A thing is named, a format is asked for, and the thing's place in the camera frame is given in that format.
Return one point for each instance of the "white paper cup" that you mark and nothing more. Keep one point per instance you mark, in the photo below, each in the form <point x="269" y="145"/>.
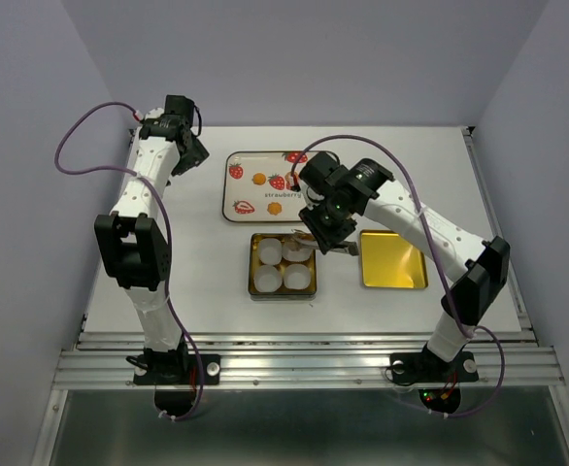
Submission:
<point x="293" y="251"/>
<point x="270" y="251"/>
<point x="297" y="276"/>
<point x="267" y="279"/>

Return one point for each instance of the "aluminium table edge rail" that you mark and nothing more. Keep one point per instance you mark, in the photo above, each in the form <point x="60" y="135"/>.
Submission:
<point x="526" y="326"/>

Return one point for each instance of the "white paper cup back right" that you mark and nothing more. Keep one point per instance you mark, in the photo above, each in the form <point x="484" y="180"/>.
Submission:
<point x="293" y="251"/>

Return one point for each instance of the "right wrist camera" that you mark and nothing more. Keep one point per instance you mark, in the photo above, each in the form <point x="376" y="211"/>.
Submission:
<point x="318" y="169"/>

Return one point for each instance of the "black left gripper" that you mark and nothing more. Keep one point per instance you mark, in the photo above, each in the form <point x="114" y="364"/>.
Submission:
<point x="196" y="155"/>

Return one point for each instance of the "aluminium front frame rail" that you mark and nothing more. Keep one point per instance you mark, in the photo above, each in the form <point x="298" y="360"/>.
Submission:
<point x="305" y="361"/>

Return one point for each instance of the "strawberry print tray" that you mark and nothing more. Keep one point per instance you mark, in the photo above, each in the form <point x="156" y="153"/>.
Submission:
<point x="245" y="202"/>

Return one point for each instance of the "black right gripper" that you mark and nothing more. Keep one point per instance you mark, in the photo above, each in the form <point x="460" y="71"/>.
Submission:
<point x="324" y="237"/>

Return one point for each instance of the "black gold cookie tin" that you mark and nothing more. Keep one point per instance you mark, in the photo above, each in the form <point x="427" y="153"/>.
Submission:
<point x="283" y="294"/>

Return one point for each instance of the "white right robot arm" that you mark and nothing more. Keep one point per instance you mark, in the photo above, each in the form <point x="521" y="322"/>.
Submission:
<point x="476" y="268"/>

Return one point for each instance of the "white paper cup front right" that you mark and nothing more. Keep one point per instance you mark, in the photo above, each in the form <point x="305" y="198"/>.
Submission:
<point x="297" y="276"/>

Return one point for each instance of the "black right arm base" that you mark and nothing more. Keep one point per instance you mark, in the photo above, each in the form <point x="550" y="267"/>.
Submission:
<point x="408" y="368"/>

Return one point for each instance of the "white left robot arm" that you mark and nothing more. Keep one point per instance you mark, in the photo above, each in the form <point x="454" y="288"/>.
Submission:
<point x="133" y="249"/>

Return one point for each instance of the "white paper cup front left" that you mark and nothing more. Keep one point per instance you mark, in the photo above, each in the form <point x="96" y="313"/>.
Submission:
<point x="267" y="279"/>

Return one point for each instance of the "gold tin lid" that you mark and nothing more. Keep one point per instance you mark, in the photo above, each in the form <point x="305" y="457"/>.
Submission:
<point x="389" y="261"/>

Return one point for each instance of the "steel tongs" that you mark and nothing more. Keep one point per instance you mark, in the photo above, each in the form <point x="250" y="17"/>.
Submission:
<point x="300" y="239"/>

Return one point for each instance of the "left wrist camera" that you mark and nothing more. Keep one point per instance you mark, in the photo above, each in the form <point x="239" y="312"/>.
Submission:
<point x="179" y="105"/>

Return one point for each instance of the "white paper cup back left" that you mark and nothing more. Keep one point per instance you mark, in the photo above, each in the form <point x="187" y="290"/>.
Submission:
<point x="270" y="251"/>

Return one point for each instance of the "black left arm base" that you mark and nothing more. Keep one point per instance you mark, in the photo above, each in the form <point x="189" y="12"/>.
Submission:
<point x="172" y="370"/>

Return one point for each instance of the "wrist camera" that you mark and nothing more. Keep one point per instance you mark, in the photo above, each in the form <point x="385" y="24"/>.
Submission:
<point x="318" y="169"/>
<point x="179" y="105"/>

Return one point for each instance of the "orange cookie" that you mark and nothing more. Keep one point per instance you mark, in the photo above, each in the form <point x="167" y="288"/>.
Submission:
<point x="274" y="208"/>
<point x="290" y="180"/>
<point x="259" y="179"/>

